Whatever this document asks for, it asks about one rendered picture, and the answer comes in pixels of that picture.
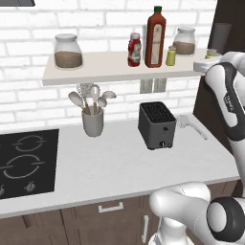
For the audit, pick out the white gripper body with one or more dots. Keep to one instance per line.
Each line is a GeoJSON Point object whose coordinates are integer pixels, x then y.
{"type": "Point", "coordinates": [203, 65]}

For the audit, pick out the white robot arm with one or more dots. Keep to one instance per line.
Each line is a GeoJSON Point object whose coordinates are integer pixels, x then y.
{"type": "Point", "coordinates": [188, 204]}

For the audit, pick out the yellow shaker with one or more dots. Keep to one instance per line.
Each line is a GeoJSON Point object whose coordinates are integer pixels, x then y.
{"type": "Point", "coordinates": [171, 56]}

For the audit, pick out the dark tall cabinet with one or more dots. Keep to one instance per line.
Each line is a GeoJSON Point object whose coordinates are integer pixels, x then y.
{"type": "Point", "coordinates": [212, 105]}

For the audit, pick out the tall red sauce bottle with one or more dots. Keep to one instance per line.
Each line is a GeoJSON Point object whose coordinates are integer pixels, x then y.
{"type": "Point", "coordinates": [155, 38]}

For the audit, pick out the red ketchup bottle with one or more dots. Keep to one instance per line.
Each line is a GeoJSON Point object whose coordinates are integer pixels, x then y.
{"type": "Point", "coordinates": [134, 50]}

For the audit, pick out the yellow-green round object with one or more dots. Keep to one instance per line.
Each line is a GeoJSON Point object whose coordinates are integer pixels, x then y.
{"type": "Point", "coordinates": [211, 54]}

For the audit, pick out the small glass jar brown contents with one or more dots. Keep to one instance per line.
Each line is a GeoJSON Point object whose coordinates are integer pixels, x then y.
{"type": "Point", "coordinates": [184, 41]}

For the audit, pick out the grey cylinder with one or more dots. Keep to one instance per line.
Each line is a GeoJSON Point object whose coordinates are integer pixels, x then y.
{"type": "Point", "coordinates": [220, 37]}

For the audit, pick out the silver garlic press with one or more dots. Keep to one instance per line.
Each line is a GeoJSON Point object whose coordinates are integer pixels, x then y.
{"type": "Point", "coordinates": [190, 124]}

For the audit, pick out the dark grey toaster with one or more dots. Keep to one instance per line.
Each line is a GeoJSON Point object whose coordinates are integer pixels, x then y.
{"type": "Point", "coordinates": [157, 126]}

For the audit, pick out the pale wooden spoon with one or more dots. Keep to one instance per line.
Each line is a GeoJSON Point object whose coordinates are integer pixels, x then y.
{"type": "Point", "coordinates": [76, 99]}
{"type": "Point", "coordinates": [101, 102]}
{"type": "Point", "coordinates": [109, 94]}

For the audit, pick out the pale spatula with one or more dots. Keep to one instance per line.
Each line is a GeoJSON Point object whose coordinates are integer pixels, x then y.
{"type": "Point", "coordinates": [95, 93]}

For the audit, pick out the grey utensil pot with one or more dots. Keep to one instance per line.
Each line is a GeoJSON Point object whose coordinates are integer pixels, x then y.
{"type": "Point", "coordinates": [93, 125]}

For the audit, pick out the large glass jar brown contents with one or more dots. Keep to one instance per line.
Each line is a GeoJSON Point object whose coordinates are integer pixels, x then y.
{"type": "Point", "coordinates": [68, 52]}

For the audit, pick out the brown cupboard door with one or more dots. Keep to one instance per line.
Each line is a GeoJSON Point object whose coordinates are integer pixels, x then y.
{"type": "Point", "coordinates": [30, 229]}
{"type": "Point", "coordinates": [152, 223]}

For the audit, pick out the brown drawer front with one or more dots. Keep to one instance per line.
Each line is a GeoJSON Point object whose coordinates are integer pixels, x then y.
{"type": "Point", "coordinates": [108, 223]}

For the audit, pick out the dark range hood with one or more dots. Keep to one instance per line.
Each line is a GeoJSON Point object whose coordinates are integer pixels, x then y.
{"type": "Point", "coordinates": [17, 2]}

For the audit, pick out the black hob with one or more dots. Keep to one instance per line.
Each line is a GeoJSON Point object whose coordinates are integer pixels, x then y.
{"type": "Point", "coordinates": [27, 162]}

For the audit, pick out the grey wall socket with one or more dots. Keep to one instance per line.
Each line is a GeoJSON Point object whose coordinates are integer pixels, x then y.
{"type": "Point", "coordinates": [160, 84]}
{"type": "Point", "coordinates": [146, 85]}

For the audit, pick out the pale wall shelf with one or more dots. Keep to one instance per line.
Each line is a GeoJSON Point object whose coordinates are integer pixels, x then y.
{"type": "Point", "coordinates": [105, 68]}

